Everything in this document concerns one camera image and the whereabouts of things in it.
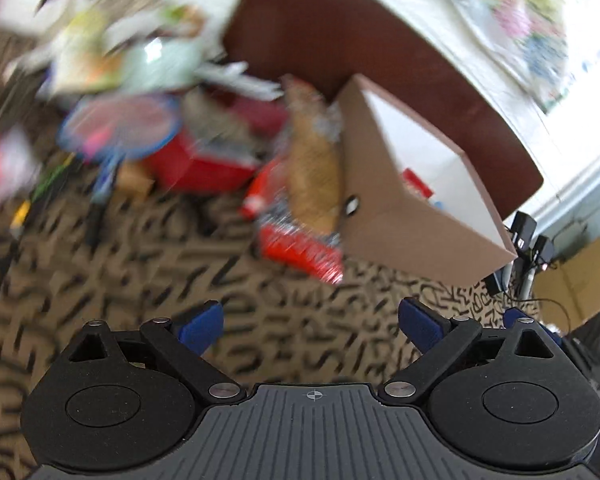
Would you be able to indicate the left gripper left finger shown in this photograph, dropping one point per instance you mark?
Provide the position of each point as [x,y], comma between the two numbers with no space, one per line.
[179,345]

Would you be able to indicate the red flat gift box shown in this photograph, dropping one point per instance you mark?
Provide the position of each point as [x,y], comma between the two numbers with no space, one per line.
[184,165]

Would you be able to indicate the pink cardboard storage box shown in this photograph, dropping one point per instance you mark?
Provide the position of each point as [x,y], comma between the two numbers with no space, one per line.
[414,202]

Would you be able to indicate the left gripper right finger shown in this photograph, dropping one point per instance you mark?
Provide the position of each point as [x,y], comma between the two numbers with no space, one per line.
[443,343]

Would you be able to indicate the brown wooden chair back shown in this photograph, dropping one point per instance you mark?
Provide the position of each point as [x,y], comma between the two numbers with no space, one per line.
[326,42]

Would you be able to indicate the insoles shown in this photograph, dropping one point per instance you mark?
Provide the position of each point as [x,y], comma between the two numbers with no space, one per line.
[296,198]

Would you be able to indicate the letter-patterned tablecloth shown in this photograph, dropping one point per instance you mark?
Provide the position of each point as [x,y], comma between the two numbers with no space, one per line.
[280,326]

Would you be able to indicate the golden rectangular box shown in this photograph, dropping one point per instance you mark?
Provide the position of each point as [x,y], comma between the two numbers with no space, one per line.
[133,181]

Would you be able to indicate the green patterned tape roll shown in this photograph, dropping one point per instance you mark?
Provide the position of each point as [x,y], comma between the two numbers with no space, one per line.
[161,65]

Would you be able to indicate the floral fabric on wall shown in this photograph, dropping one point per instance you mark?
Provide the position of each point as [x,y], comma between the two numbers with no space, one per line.
[529,39]

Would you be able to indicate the brown cardboard box on floor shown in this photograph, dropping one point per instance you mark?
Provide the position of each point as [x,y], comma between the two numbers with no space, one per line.
[569,293]

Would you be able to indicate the pink item in plastic bag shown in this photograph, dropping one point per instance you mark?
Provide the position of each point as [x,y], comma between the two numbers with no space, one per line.
[19,167]

